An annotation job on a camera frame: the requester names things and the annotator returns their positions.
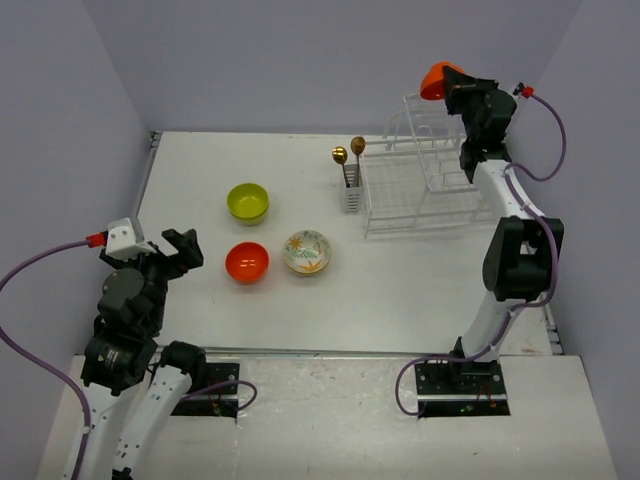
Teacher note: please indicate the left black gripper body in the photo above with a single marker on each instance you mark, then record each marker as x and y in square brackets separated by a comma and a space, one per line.
[158, 270]

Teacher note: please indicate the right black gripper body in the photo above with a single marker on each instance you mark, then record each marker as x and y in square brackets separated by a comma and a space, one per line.
[472, 130]

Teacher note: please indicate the orange bowl back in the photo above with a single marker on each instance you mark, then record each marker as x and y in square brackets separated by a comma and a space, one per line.
[432, 86]

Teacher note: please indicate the orange bowl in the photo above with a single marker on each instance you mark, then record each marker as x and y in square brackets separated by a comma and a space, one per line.
[247, 262]
[432, 86]

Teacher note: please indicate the orange bowl front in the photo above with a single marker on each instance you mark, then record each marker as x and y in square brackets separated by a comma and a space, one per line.
[247, 262]

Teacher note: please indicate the green bowl front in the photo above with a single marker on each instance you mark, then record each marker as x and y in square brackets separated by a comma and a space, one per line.
[250, 221]

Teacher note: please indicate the green bowl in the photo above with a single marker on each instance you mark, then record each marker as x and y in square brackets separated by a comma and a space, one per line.
[250, 221]
[248, 201]

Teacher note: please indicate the green bowl back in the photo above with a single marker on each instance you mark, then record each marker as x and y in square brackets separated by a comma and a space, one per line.
[248, 201]

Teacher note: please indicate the floral white bowl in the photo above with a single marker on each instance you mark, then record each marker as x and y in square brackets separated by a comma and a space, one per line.
[308, 249]

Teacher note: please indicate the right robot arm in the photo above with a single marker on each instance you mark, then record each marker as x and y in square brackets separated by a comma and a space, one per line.
[520, 266]

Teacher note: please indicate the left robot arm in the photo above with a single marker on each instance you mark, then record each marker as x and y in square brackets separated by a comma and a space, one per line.
[131, 385]

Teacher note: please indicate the gold spoon right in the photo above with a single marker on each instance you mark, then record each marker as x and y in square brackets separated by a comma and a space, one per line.
[358, 145]

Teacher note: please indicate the gold spoon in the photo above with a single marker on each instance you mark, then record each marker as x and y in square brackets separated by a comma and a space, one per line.
[340, 156]
[358, 145]

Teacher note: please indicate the gold spoon left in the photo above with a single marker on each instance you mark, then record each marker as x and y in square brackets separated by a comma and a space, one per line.
[340, 156]

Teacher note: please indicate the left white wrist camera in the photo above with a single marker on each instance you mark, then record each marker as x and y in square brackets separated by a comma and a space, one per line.
[125, 240]

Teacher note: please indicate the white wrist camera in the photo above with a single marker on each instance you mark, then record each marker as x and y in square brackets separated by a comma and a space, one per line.
[517, 90]
[125, 240]

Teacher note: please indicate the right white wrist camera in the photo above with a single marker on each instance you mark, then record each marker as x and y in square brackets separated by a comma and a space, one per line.
[517, 90]

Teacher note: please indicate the white wire dish rack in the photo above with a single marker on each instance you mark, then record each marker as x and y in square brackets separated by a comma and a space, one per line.
[411, 174]

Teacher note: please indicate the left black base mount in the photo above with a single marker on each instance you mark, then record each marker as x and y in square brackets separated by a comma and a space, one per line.
[219, 403]

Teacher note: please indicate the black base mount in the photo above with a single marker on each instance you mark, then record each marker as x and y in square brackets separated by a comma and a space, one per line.
[473, 389]
[219, 403]

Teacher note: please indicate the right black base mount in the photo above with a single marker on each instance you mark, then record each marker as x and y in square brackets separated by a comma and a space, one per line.
[473, 389]

